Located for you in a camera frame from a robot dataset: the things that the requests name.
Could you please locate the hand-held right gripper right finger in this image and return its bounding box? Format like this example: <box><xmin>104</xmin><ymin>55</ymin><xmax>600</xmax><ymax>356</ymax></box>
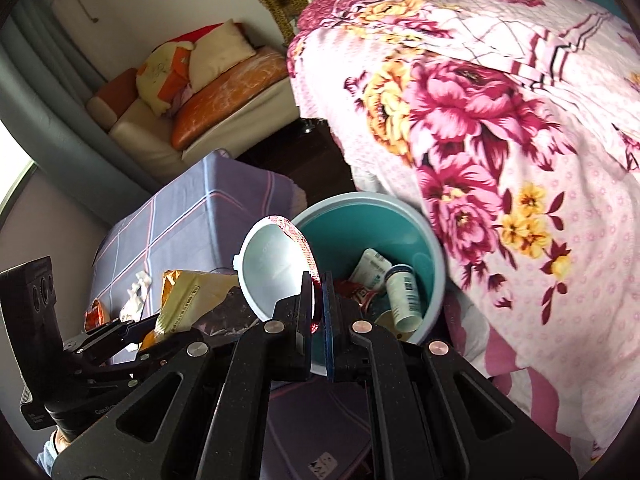
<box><xmin>321</xmin><ymin>271</ymin><xmax>578</xmax><ymax>480</ymax></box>

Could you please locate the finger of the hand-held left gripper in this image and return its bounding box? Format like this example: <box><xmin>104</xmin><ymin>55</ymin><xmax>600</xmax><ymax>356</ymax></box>
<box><xmin>62</xmin><ymin>316</ymin><xmax>163</xmax><ymax>356</ymax></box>
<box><xmin>75</xmin><ymin>345</ymin><xmax>173</xmax><ymax>386</ymax></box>

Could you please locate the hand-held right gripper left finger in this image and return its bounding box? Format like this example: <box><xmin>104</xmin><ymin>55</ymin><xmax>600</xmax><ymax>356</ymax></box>
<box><xmin>50</xmin><ymin>270</ymin><xmax>321</xmax><ymax>480</ymax></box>

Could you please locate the orange snack wrapper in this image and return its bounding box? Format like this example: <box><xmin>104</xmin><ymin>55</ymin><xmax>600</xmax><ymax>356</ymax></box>
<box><xmin>84</xmin><ymin>299</ymin><xmax>112</xmax><ymax>332</ymax></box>

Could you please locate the red snack packet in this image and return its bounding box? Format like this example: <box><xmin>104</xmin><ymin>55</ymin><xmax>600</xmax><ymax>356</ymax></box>
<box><xmin>334</xmin><ymin>280</ymin><xmax>386</xmax><ymax>311</ymax></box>

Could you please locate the white cartoon print face mask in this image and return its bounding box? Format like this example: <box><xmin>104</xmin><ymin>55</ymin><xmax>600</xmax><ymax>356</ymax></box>
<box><xmin>117</xmin><ymin>270</ymin><xmax>153</xmax><ymax>323</ymax></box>

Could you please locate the light blue snack packet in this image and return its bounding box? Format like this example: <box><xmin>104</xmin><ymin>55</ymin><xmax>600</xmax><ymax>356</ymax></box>
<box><xmin>347</xmin><ymin>248</ymin><xmax>393</xmax><ymax>291</ymax></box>

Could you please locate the clear plastic wrapper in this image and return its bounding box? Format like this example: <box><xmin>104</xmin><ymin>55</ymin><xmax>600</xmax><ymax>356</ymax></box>
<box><xmin>192</xmin><ymin>285</ymin><xmax>261</xmax><ymax>336</ymax></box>

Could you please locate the white strawberry print bottle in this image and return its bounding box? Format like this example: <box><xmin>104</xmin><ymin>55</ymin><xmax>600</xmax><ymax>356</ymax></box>
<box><xmin>384</xmin><ymin>264</ymin><xmax>423</xmax><ymax>332</ymax></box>

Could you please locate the orange and yellow snack bag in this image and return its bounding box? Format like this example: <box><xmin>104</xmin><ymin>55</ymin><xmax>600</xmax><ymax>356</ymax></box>
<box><xmin>137</xmin><ymin>269</ymin><xmax>241</xmax><ymax>353</ymax></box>

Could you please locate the teal trash bin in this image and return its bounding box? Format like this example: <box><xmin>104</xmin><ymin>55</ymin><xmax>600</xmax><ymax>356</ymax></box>
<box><xmin>290</xmin><ymin>191</ymin><xmax>448</xmax><ymax>378</ymax></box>

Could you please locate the person's left hand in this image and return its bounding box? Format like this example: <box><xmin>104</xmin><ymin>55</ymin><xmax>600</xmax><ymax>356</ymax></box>
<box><xmin>50</xmin><ymin>429</ymin><xmax>77</xmax><ymax>455</ymax></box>

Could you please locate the cream sofa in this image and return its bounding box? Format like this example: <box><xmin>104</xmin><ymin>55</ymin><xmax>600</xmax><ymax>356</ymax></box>
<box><xmin>85</xmin><ymin>19</ymin><xmax>301</xmax><ymax>183</ymax></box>

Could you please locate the grey curtain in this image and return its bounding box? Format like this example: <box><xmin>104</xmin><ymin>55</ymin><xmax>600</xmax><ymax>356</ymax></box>
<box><xmin>0</xmin><ymin>0</ymin><xmax>151</xmax><ymax>226</ymax></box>

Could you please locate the orange seat cushion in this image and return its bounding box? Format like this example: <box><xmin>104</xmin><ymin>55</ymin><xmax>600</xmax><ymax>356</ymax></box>
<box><xmin>170</xmin><ymin>49</ymin><xmax>290</xmax><ymax>150</ymax></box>

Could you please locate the pink floral blanket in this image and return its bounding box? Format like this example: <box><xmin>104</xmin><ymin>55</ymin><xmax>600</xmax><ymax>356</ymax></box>
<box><xmin>286</xmin><ymin>0</ymin><xmax>640</xmax><ymax>471</ymax></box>

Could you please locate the orange sofa headrest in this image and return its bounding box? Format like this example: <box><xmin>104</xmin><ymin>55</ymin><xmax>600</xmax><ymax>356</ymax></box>
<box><xmin>86</xmin><ymin>67</ymin><xmax>141</xmax><ymax>131</ymax></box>

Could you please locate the yellow and orange plush toy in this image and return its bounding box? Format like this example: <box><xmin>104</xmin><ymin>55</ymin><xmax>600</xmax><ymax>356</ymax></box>
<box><xmin>136</xmin><ymin>40</ymin><xmax>196</xmax><ymax>117</ymax></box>

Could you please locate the cream pillow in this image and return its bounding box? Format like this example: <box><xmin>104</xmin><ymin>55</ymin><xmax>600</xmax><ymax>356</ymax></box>
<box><xmin>189</xmin><ymin>19</ymin><xmax>257</xmax><ymax>92</ymax></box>

